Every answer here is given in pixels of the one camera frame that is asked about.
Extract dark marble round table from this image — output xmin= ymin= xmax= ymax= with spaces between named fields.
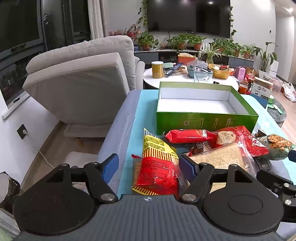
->
xmin=265 ymin=97 xmax=287 ymax=128

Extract yellow can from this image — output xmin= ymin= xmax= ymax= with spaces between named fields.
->
xmin=151 ymin=61 xmax=165 ymax=79

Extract black wall socket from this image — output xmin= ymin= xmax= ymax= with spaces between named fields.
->
xmin=17 ymin=124 xmax=28 ymax=140

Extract glass measuring cup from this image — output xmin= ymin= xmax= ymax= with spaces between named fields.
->
xmin=194 ymin=71 xmax=209 ymax=83

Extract dark round container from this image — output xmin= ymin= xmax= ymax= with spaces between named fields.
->
xmin=0 ymin=171 xmax=22 ymax=214

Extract white plastic bag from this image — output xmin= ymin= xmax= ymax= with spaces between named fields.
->
xmin=283 ymin=82 xmax=296 ymax=102

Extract tall plant in white pot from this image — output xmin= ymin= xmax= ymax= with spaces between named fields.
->
xmin=252 ymin=42 xmax=279 ymax=79

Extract green cardboard box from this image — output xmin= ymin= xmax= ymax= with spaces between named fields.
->
xmin=156 ymin=81 xmax=259 ymax=135

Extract brown white blue carton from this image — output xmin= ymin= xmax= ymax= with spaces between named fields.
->
xmin=251 ymin=76 xmax=273 ymax=98

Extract beige recliner sofa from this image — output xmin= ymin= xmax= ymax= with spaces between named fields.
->
xmin=23 ymin=35 xmax=145 ymax=138

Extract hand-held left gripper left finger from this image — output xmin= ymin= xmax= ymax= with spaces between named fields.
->
xmin=44 ymin=153 xmax=119 ymax=205

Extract small green packet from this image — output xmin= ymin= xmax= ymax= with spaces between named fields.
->
xmin=268 ymin=104 xmax=285 ymax=115

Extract orange tissue box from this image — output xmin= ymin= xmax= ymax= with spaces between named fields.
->
xmin=178 ymin=53 xmax=197 ymax=66

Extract large red cracker packet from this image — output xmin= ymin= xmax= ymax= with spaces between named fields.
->
xmin=188 ymin=126 xmax=270 ymax=186

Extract pink box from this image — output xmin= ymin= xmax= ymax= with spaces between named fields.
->
xmin=235 ymin=66 xmax=246 ymax=80

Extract round white table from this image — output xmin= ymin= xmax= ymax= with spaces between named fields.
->
xmin=143 ymin=62 xmax=240 ymax=91

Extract teal table mat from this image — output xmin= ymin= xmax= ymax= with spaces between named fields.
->
xmin=117 ymin=89 xmax=296 ymax=200

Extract blue-grey storage tray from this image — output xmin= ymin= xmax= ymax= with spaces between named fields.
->
xmin=187 ymin=61 xmax=213 ymax=78

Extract yellow red striped snack packet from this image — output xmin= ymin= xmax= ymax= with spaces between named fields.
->
xmin=131 ymin=128 xmax=183 ymax=195

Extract red berry decoration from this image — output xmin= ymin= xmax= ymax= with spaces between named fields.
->
xmin=109 ymin=24 xmax=141 ymax=39

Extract clear plastic bin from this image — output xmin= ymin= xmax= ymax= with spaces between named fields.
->
xmin=264 ymin=74 xmax=284 ymax=93

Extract white curtain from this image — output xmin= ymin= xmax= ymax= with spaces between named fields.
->
xmin=88 ymin=0 xmax=111 ymax=40

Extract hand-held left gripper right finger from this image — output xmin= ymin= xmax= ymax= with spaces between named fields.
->
xmin=179 ymin=154 xmax=256 ymax=205

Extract pile of red snack bags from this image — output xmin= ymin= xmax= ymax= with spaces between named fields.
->
xmin=245 ymin=74 xmax=255 ymax=94

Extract green fried snack packet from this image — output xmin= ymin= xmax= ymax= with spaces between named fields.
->
xmin=257 ymin=134 xmax=296 ymax=161

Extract yellow woven basket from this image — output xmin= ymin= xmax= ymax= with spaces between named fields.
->
xmin=208 ymin=64 xmax=232 ymax=79

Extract dark blue long packets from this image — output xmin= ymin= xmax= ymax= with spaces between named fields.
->
xmin=164 ymin=64 xmax=186 ymax=77

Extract white cable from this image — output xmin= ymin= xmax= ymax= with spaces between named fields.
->
xmin=38 ymin=150 xmax=55 ymax=169

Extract long red snack packet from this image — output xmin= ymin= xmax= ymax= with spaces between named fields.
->
xmin=164 ymin=129 xmax=218 ymax=144

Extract black television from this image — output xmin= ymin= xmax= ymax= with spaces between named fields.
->
xmin=147 ymin=0 xmax=231 ymax=39

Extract dark window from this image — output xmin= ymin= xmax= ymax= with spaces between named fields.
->
xmin=0 ymin=0 xmax=91 ymax=105

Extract row of potted plants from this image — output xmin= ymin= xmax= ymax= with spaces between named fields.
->
xmin=135 ymin=32 xmax=255 ymax=59

